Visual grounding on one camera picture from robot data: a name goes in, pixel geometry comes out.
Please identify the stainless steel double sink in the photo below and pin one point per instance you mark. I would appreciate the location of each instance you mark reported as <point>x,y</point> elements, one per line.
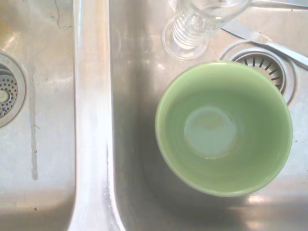
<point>93,115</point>

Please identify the green ceramic bowl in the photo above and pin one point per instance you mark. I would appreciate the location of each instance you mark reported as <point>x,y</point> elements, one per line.
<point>223,130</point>

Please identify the clear ribbed drinking glass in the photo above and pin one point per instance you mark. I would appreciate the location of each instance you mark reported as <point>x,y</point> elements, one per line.
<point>192,26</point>

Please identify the slotted sink drain strainer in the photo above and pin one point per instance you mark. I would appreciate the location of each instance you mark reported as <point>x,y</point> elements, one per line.
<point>272,69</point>

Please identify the silver butter knife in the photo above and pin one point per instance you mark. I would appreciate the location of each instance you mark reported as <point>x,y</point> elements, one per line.
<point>272,41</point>

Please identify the perforated sink drain strainer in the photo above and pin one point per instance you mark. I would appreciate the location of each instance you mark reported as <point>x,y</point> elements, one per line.
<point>8,92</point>

